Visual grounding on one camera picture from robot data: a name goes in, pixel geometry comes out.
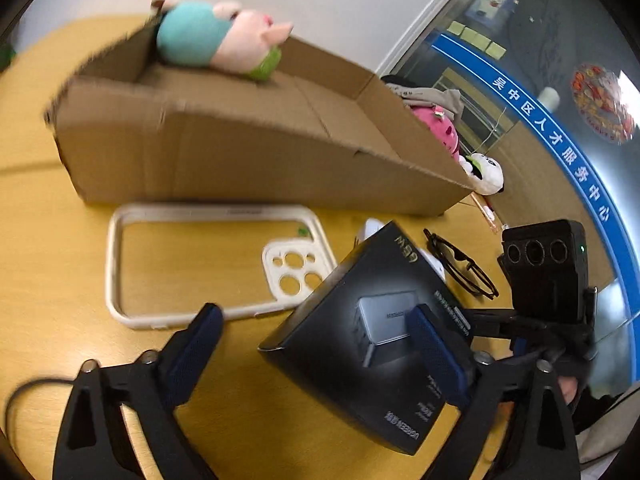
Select magenta plush toy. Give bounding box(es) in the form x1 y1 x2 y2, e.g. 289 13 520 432
410 105 460 161

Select black charger box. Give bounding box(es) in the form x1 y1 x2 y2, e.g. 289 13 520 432
257 220 476 457

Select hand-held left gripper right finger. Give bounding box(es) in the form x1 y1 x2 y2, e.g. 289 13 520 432
407 304 581 480

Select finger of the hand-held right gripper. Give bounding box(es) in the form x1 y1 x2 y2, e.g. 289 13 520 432
467 310 523 338

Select black glasses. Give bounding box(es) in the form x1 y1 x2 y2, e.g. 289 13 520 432
422 228 500 300

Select white panda plush toy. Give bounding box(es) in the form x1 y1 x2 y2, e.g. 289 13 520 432
460 152 505 196

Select grey cloth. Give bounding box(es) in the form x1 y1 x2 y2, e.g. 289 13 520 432
381 74 465 121

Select pink pig plush toy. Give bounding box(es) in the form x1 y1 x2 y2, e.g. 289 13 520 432
150 0 294 82

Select blue window banner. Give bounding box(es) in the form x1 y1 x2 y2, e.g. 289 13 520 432
430 30 636 321

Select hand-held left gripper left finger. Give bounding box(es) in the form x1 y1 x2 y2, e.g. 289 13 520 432
52 302 223 480

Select cream clear phone case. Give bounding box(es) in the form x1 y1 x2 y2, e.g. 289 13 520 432
105 203 338 331

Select brown cardboard box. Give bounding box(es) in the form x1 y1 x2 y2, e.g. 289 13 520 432
44 20 473 218

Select white power strip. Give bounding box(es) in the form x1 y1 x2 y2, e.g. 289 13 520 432
356 217 448 283

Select person's right hand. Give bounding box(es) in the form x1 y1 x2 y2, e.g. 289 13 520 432
557 362 596 406

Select black cable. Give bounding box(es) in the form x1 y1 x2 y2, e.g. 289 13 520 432
2 377 76 461

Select red round window decoration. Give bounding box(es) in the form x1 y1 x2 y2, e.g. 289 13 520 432
572 64 636 146

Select pink white pen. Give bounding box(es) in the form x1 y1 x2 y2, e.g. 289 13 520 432
470 195 501 233

